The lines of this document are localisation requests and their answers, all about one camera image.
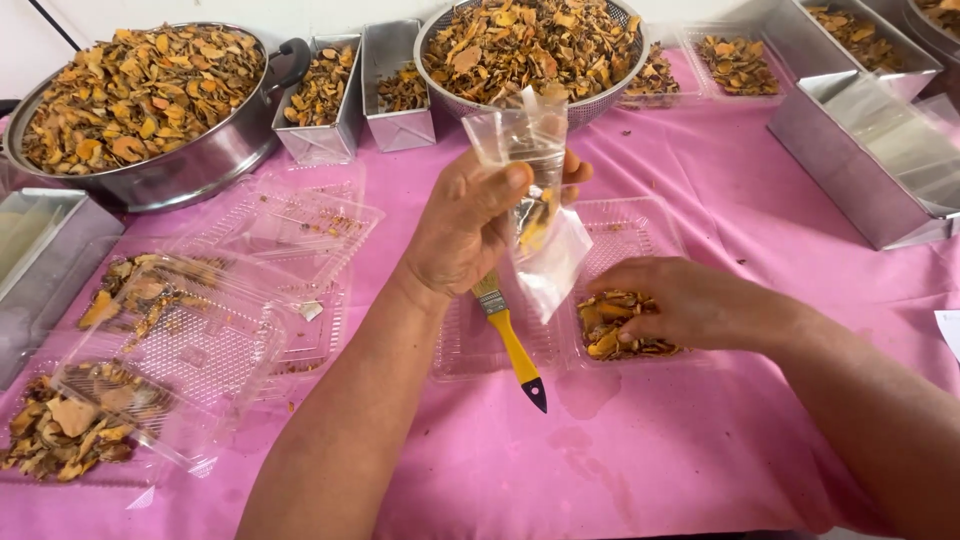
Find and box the person's right hand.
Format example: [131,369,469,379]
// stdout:
[588,255,798,354]

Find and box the open clear clamshell container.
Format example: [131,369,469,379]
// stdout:
[166,159,387,376]
[430,195,715,381]

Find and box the white paper sheet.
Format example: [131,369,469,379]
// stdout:
[933,309,960,366]

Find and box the pink tablecloth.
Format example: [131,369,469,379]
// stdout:
[0,45,960,540]

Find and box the yellow-handled paint brush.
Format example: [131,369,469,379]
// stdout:
[470,270,549,415]

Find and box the long rectangular steel tin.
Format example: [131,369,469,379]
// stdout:
[766,70,960,252]
[0,186,126,392]
[756,0,945,104]

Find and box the steel bowl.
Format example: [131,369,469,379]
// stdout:
[902,0,960,48]

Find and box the person's left hand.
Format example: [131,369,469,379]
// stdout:
[397,147,594,303]

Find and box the heap of dried slices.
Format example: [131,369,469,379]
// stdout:
[21,23,267,177]
[422,0,643,106]

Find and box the stack of clear plastic bags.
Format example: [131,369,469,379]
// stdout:
[821,73,960,219]

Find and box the small clear plastic bag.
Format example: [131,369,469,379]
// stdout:
[460,84,594,326]

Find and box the steel mesh colander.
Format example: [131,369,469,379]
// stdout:
[413,0,651,130]

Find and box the clear plastic tray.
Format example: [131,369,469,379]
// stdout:
[681,22,793,104]
[618,24,710,111]

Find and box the large steel pot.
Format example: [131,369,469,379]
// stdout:
[0,21,313,215]

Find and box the pile of dried slices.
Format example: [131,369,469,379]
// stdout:
[0,360,177,483]
[76,252,230,355]
[575,290,688,363]
[805,6,905,75]
[624,42,681,97]
[695,34,781,97]
[376,61,429,114]
[282,45,356,128]

